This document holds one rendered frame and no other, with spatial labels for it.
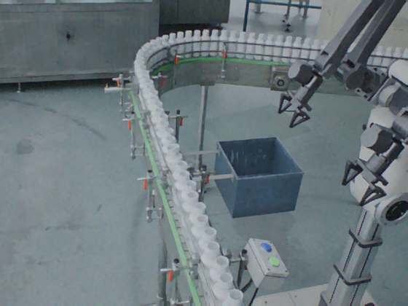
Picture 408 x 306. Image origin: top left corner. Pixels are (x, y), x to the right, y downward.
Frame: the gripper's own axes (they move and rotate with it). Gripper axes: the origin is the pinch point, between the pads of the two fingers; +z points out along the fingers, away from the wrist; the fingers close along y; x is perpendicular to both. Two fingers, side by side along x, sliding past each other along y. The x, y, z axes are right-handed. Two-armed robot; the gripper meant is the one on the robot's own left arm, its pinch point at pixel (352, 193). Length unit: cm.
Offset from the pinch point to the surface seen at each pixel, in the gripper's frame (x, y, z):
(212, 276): -33.9, 8.7, 33.7
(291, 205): 38, -52, 40
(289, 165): 35, -65, 28
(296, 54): 74, -162, -5
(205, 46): 24, -180, 20
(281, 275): -14.7, 11.0, 26.6
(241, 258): -21.7, 1.3, 31.6
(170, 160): -34, -44, 32
